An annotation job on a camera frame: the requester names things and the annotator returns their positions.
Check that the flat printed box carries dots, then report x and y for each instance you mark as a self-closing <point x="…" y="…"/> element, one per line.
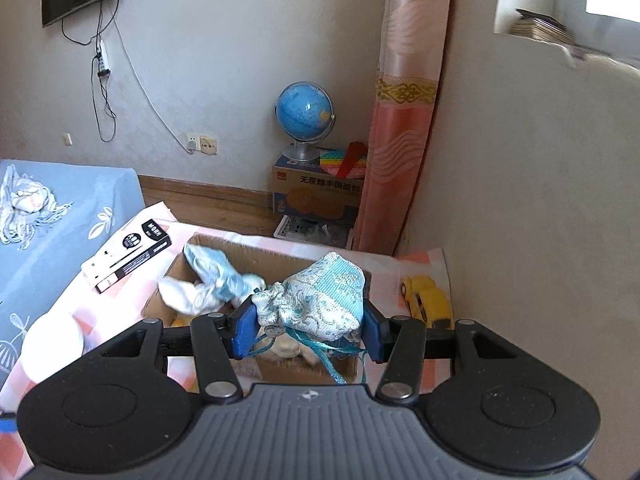
<point x="310" y="230"/>

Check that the yellow toy car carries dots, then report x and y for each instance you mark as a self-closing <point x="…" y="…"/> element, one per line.
<point x="430" y="300"/>

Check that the stack of books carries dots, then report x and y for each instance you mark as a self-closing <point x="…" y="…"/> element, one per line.
<point x="542" y="27"/>

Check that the brown cardboard box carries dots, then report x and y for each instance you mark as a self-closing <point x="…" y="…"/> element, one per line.
<point x="270" y="260"/>

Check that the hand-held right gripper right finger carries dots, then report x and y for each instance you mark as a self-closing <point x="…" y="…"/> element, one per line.
<point x="374" y="332"/>

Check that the printed brown cardboard carton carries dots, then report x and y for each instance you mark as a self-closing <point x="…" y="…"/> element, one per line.
<point x="310" y="195"/>

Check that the white and blue fringed scarf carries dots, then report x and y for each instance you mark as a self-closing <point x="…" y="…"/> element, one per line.
<point x="25" y="200"/>

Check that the white power strip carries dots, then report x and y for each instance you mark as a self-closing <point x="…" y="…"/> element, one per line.
<point x="103" y="62"/>

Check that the black and white pen box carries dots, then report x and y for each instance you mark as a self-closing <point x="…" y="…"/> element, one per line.
<point x="130" y="255"/>

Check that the white knotted cloth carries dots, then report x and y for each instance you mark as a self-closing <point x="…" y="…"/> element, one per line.
<point x="185" y="295"/>

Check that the pink patterned curtain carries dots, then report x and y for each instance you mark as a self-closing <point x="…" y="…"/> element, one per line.
<point x="410" y="110"/>

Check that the blue desk globe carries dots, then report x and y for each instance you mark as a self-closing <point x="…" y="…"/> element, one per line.
<point x="305" y="110"/>

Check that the blue brocade tassel pouch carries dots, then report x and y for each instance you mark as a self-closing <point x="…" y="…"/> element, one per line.
<point x="320" y="295"/>

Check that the bed with blue floral sheet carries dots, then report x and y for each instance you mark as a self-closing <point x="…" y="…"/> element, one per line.
<point x="65" y="220"/>

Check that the light blue cloth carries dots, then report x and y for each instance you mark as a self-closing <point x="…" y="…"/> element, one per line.
<point x="210" y="265"/>

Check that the white round soft toy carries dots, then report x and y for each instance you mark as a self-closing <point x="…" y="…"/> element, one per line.
<point x="52" y="345"/>

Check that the rainbow pop bubble toy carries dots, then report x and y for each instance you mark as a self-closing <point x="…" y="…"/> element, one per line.
<point x="340" y="160"/>

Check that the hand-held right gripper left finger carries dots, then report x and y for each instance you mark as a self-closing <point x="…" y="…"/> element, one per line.
<point x="245" y="330"/>

